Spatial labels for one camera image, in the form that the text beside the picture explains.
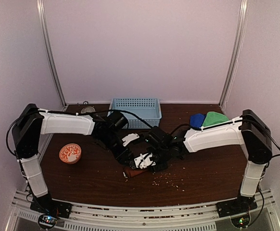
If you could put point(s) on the aluminium front rail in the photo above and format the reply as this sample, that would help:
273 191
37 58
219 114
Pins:
196 217

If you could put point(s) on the light blue perforated basket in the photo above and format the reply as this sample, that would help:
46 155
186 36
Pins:
148 109

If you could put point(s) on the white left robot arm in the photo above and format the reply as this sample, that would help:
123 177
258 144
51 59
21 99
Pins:
34 122

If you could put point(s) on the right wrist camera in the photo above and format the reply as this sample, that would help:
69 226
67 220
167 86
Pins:
144 161

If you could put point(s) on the orange patterned bowl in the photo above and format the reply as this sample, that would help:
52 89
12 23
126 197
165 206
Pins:
70 153

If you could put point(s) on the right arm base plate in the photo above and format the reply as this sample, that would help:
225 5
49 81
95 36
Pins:
235 206

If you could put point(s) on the blue towel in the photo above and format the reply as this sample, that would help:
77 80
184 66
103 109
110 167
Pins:
197 120

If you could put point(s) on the right aluminium corner post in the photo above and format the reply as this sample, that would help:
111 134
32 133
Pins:
240 31

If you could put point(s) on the left aluminium corner post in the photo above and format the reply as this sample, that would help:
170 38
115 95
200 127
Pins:
50 57

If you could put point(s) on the green towel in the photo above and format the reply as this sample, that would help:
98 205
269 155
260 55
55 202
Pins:
213 118

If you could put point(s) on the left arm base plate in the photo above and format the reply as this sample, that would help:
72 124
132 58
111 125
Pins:
53 208

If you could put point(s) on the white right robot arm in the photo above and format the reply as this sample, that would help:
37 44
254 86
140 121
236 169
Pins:
247 131

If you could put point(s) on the rust brown towel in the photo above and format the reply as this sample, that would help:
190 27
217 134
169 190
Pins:
130 173

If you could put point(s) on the striped ceramic cup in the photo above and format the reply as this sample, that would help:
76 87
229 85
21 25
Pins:
88 109

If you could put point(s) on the aluminium corner post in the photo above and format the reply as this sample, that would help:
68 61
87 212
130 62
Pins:
240 31
50 57

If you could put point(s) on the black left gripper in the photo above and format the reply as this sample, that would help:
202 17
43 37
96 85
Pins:
121 158

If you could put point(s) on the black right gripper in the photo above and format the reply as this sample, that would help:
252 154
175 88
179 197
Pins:
162 167

